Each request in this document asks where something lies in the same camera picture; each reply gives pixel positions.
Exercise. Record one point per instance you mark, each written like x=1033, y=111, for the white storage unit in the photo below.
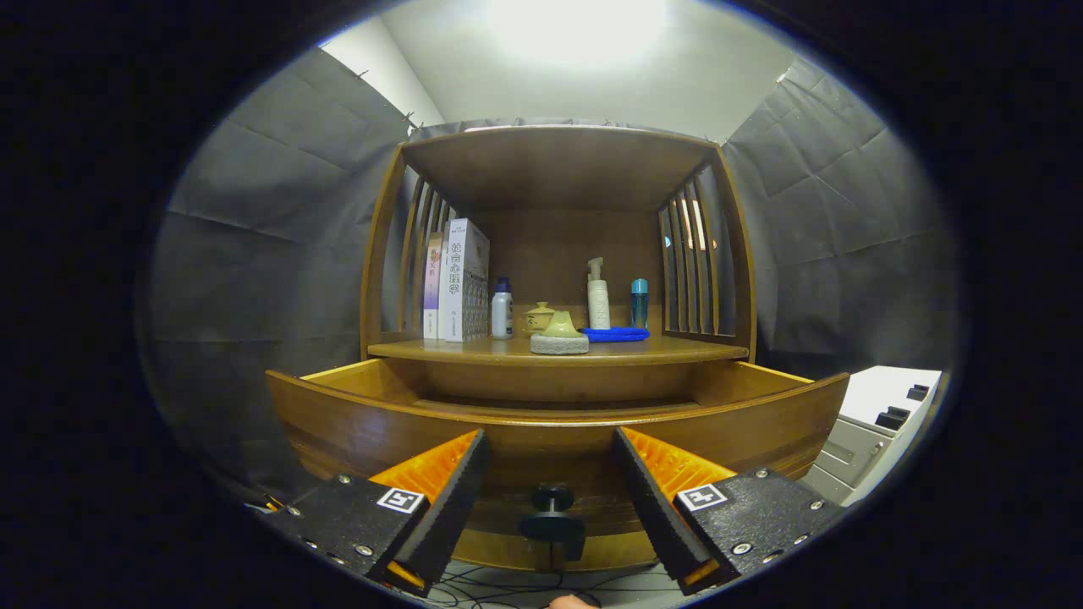
x=888, y=393

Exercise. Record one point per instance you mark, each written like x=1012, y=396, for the clear blue bottle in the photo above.
x=640, y=309

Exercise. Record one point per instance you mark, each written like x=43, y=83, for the brown wooden drawer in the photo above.
x=550, y=440

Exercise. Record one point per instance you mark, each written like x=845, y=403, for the white bottle with blue cap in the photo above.
x=502, y=315

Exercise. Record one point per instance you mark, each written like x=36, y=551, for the white pump bottle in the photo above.
x=598, y=304

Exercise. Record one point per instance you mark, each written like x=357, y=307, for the wooden cabinet door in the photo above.
x=499, y=551
x=618, y=551

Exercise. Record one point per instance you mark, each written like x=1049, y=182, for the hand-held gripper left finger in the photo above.
x=444, y=507

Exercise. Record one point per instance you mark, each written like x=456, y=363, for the brown wooden countertop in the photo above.
x=677, y=348

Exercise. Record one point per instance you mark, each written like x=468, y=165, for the tan lidded teacup with saucer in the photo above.
x=537, y=317

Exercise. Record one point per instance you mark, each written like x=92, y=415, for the brown wooden cabinet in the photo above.
x=575, y=245

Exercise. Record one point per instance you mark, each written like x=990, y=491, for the black drawer knob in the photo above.
x=552, y=526

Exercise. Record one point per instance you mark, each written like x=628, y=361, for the thick white book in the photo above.
x=464, y=283

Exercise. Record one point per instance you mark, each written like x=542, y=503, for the thin purple book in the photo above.
x=432, y=288

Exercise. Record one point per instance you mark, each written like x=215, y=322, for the folded blue cloth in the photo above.
x=618, y=335

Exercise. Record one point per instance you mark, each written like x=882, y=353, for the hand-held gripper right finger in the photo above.
x=656, y=507

